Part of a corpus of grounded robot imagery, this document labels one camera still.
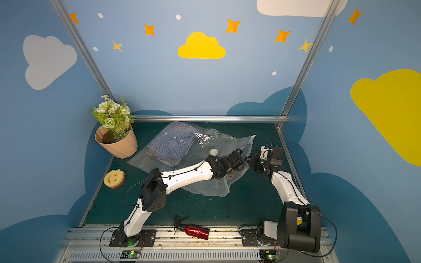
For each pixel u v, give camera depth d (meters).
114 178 0.90
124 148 0.91
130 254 0.71
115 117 0.88
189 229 0.74
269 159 0.68
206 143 1.07
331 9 0.70
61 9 0.69
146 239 0.74
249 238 0.74
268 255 0.71
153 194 0.50
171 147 1.01
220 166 0.62
